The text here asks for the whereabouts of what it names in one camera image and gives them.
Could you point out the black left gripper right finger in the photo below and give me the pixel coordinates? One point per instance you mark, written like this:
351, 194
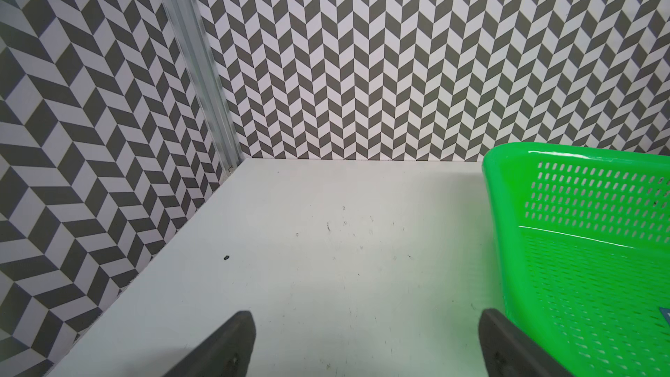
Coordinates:
508, 351

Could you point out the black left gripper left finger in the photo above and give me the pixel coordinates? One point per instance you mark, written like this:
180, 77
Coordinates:
226, 352

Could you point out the green plastic perforated basket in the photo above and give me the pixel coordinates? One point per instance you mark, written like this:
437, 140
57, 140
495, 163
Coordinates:
583, 245

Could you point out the aluminium corner post left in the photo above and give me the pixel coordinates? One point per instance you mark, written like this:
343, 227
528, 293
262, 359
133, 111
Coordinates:
192, 40

